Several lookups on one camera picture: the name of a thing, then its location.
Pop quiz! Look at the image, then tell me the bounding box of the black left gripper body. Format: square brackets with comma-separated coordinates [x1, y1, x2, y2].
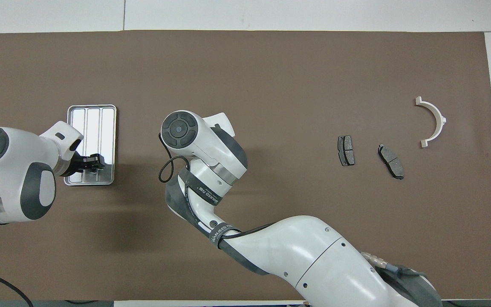
[66, 149, 88, 177]

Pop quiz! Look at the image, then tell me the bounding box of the silver metal tray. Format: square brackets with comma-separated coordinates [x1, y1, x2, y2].
[64, 104, 117, 186]

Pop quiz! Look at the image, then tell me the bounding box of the brown table mat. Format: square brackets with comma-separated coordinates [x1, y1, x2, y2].
[0, 30, 491, 301]

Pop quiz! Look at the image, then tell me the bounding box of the short dark brake pad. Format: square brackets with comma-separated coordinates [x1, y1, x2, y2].
[338, 135, 355, 167]

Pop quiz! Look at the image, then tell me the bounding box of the long dark brake pad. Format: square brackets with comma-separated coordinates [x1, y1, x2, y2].
[377, 144, 405, 180]

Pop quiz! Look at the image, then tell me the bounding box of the white semicircular bracket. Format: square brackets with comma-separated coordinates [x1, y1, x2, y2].
[415, 96, 447, 148]

